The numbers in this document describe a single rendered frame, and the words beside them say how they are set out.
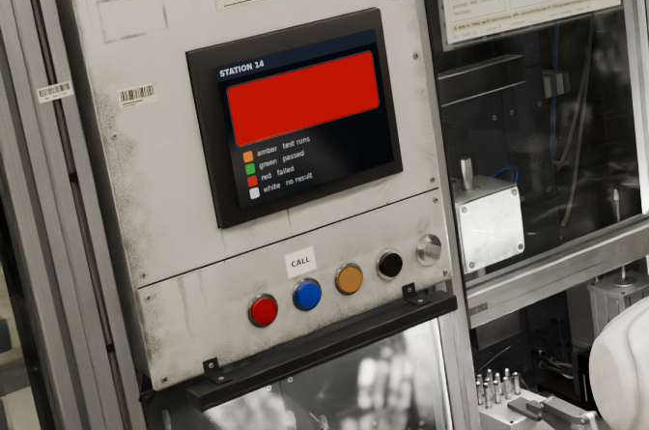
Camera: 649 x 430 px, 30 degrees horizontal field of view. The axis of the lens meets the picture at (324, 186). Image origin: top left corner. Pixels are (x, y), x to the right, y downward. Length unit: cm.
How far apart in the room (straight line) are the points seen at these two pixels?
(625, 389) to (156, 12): 61
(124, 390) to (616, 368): 56
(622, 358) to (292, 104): 50
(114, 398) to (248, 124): 33
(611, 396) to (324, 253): 47
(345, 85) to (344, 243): 19
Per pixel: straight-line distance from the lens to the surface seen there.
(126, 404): 138
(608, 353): 108
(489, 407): 192
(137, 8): 129
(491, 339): 188
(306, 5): 139
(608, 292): 205
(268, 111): 134
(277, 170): 136
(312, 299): 143
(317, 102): 137
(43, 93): 127
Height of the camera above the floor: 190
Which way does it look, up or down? 15 degrees down
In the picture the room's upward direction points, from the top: 9 degrees counter-clockwise
